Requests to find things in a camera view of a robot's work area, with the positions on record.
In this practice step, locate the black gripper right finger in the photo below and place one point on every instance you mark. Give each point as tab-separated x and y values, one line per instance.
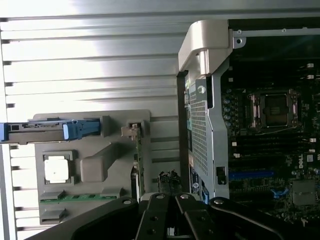
237	220

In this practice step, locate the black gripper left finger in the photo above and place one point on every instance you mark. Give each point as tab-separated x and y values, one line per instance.
105	220

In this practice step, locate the green RAM stick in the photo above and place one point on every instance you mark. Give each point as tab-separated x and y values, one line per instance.
82	196

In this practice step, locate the blue expansion slot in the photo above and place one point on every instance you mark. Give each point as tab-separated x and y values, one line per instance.
250	175

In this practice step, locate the grey plastic parts rack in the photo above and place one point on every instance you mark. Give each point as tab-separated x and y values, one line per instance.
100	160

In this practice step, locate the silver CPU chip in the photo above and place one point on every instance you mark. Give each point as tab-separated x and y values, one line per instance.
56	171

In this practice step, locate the green motherboard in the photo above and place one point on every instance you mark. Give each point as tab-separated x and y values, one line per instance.
262	155

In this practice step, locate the grey chipset heatsink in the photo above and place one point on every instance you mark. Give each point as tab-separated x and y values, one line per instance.
303	192

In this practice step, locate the black open PC case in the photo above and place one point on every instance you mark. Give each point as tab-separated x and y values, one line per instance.
212	140

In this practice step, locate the hard disk in blue carrier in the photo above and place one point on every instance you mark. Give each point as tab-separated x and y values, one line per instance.
75	130

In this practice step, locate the CPU socket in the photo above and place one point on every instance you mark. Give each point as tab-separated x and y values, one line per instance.
273	108

